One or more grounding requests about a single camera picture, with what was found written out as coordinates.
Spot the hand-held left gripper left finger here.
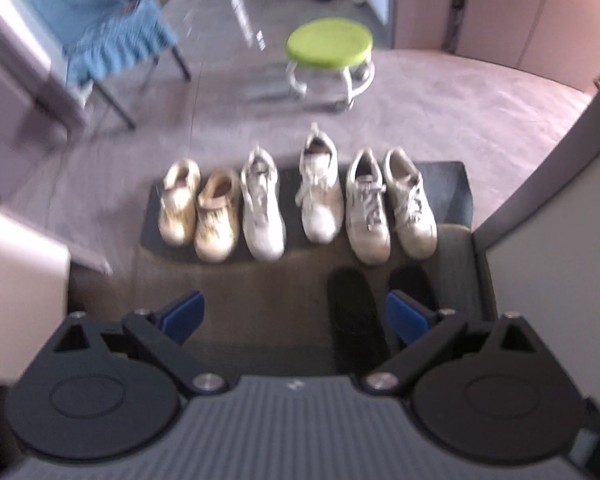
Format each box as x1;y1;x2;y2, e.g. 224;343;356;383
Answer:
52;290;229;395

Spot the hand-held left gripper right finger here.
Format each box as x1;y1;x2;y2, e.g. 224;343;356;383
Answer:
365;290;543;395

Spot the cream clog with charms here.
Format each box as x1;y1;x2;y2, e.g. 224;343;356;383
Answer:
158;159;202;247
194;170;241;263

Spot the white low sneaker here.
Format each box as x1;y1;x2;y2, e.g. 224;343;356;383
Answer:
383;147;438;260
346;147;392;265

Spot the white chunky sneaker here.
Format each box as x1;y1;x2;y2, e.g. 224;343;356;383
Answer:
295;122;345;243
240;145;287;262

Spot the dark grey rug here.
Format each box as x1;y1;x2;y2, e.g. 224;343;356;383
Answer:
139;160;475;261

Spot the green round stool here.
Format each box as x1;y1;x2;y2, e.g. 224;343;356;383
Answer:
285;17;376;111

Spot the chair with blue cover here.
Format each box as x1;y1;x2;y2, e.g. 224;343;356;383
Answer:
12;0;193;131

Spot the white furniture panel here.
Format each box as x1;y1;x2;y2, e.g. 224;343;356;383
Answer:
0;0;91;146

